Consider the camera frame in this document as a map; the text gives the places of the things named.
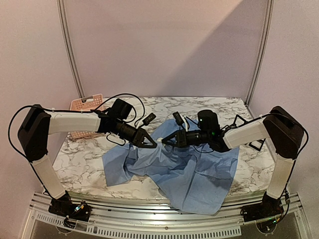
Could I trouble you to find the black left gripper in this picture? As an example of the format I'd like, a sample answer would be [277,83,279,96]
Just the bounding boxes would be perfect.
[114,119,158,148]

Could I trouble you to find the blue shirt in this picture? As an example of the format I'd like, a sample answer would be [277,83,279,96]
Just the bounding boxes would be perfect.
[102,118,240,216]

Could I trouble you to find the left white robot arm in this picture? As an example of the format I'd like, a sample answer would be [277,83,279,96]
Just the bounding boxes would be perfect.
[17,94,157,216]

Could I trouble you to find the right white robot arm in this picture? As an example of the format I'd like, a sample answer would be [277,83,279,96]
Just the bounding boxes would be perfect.
[162,106,309,217]

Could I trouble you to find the pink plastic basket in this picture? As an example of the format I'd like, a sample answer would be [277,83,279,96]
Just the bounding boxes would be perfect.
[70,94,104,139]

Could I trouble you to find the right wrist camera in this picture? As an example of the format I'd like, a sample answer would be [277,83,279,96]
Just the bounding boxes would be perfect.
[172,112,184,126]

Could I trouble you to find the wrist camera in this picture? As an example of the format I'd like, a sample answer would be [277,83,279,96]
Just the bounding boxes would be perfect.
[172,112,184,126]
[142,113,156,126]

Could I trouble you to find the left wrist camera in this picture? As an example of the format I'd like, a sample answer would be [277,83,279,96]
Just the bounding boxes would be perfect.
[142,113,156,126]

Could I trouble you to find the black frame box left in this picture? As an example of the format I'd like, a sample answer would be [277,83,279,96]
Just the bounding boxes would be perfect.
[232,115,250,128]

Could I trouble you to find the black frame box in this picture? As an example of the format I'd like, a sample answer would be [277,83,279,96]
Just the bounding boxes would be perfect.
[232,115,250,128]
[248,139,265,151]

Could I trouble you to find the aluminium front rail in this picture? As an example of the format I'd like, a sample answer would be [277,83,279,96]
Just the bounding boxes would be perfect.
[22,193,312,239]

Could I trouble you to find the black frame box right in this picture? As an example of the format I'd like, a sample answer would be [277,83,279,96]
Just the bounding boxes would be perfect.
[248,139,265,151]

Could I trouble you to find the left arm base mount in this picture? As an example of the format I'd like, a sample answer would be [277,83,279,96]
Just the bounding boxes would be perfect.
[48,191,92,222]

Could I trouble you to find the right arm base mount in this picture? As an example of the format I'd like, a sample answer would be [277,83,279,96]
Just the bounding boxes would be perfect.
[240,192,290,224]

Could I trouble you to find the left aluminium post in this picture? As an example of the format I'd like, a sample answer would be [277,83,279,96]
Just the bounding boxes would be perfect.
[56,0,85,98]

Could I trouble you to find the aluminium post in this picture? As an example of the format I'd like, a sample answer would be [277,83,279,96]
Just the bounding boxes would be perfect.
[244,0,274,108]
[56,0,85,98]

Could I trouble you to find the right aluminium post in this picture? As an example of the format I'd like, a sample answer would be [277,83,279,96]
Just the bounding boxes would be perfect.
[244,0,274,108]

